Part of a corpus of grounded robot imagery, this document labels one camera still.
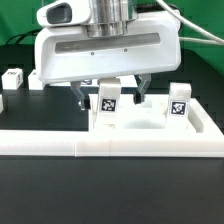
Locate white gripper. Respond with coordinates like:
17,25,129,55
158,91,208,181
35,11,181,110

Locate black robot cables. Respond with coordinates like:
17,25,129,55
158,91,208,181
4,29,43,46

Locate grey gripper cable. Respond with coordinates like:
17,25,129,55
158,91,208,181
156,0,224,46

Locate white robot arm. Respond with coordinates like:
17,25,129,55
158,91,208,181
35,0,181,84

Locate white sheet with markers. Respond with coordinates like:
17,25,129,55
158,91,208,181
75,75,137,88

